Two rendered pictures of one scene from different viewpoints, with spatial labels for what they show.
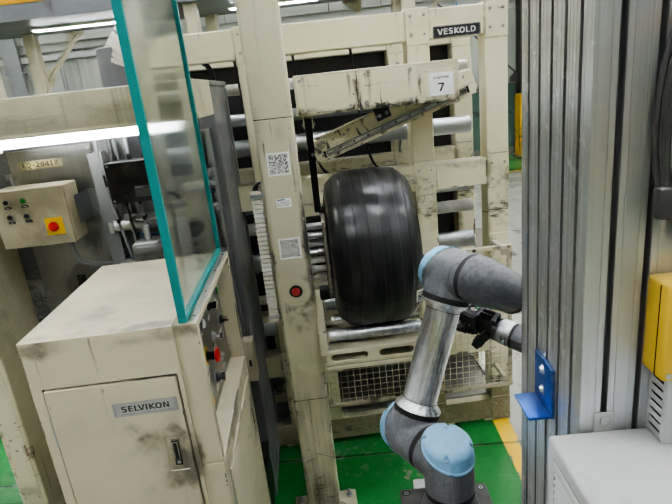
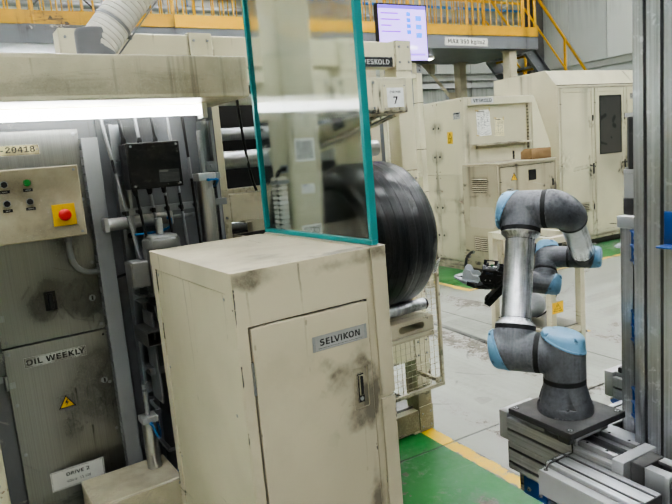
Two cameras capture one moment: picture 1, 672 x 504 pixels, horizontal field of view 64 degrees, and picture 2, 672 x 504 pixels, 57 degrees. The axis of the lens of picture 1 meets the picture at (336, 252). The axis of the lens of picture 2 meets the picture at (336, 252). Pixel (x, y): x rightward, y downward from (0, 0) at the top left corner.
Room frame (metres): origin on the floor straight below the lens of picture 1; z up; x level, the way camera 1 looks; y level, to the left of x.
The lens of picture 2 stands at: (-0.08, 1.16, 1.49)
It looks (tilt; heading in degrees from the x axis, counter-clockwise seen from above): 9 degrees down; 329
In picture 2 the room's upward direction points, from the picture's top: 5 degrees counter-clockwise
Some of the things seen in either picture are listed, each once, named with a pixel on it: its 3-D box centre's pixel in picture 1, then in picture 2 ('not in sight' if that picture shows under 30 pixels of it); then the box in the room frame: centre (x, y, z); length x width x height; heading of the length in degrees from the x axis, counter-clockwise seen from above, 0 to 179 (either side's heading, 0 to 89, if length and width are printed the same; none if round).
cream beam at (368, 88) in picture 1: (373, 88); (333, 100); (2.15, -0.21, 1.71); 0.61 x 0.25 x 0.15; 92
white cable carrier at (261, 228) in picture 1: (267, 256); not in sight; (1.78, 0.24, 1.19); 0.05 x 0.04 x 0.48; 2
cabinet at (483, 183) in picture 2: not in sight; (511, 216); (4.83, -4.12, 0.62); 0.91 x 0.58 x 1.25; 88
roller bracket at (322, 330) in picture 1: (321, 320); not in sight; (1.84, 0.08, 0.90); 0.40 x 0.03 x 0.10; 2
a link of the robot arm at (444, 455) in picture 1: (446, 460); (561, 352); (1.03, -0.20, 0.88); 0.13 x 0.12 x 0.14; 29
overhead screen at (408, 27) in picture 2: not in sight; (401, 33); (4.91, -2.77, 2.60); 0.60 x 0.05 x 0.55; 88
